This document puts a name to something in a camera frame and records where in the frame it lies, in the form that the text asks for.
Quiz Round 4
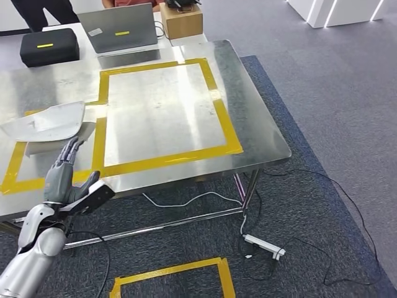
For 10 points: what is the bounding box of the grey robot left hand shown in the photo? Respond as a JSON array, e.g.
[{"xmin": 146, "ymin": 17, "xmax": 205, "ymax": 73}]
[{"xmin": 43, "ymin": 137, "xmax": 100, "ymax": 205}]

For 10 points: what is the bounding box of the white plastic car body part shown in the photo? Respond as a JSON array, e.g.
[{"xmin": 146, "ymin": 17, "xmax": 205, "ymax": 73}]
[{"xmin": 0, "ymin": 101, "xmax": 86, "ymax": 143}]

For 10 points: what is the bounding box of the steel workbench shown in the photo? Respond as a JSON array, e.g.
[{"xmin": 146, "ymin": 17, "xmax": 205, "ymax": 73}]
[{"xmin": 0, "ymin": 40, "xmax": 292, "ymax": 251}]

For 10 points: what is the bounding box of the black case yellow stripe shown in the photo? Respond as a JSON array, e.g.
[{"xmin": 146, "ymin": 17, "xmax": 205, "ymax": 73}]
[{"xmin": 19, "ymin": 27, "xmax": 81, "ymax": 68}]

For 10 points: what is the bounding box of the person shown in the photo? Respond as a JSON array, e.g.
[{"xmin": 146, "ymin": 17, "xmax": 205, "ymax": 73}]
[
  {"xmin": 102, "ymin": 0, "xmax": 165, "ymax": 13},
  {"xmin": 11, "ymin": 0, "xmax": 81, "ymax": 33}
]

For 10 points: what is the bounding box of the grey laptop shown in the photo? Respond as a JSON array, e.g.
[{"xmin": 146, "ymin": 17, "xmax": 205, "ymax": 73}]
[{"xmin": 77, "ymin": 3, "xmax": 158, "ymax": 57}]

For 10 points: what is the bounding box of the brown cardboard box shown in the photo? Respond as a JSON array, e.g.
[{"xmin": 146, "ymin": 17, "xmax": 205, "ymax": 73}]
[{"xmin": 160, "ymin": 2, "xmax": 204, "ymax": 41}]

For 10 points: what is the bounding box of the black remote controller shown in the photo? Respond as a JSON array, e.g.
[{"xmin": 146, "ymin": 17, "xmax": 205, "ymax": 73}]
[{"xmin": 165, "ymin": 0, "xmax": 202, "ymax": 11}]

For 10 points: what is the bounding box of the white power strip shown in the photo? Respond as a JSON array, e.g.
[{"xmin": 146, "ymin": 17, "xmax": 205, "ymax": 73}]
[{"xmin": 242, "ymin": 233, "xmax": 286, "ymax": 261}]

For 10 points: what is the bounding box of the white illuminated bench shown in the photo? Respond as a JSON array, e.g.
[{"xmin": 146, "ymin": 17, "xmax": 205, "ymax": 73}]
[{"xmin": 285, "ymin": 0, "xmax": 397, "ymax": 29}]

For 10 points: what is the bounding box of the pale wrist camera black mount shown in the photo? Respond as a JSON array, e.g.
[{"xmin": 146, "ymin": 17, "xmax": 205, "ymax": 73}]
[{"xmin": 59, "ymin": 179, "xmax": 116, "ymax": 217}]

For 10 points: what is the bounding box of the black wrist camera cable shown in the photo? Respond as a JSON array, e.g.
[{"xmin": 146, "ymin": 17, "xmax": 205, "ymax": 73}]
[{"xmin": 66, "ymin": 230, "xmax": 110, "ymax": 298}]

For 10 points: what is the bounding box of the white power cable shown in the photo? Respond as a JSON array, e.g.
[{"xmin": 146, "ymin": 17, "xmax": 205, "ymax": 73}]
[{"xmin": 143, "ymin": 191, "xmax": 248, "ymax": 237}]

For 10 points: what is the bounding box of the long black floor cable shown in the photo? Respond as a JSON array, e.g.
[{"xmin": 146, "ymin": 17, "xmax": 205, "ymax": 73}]
[{"xmin": 237, "ymin": 168, "xmax": 383, "ymax": 287}]

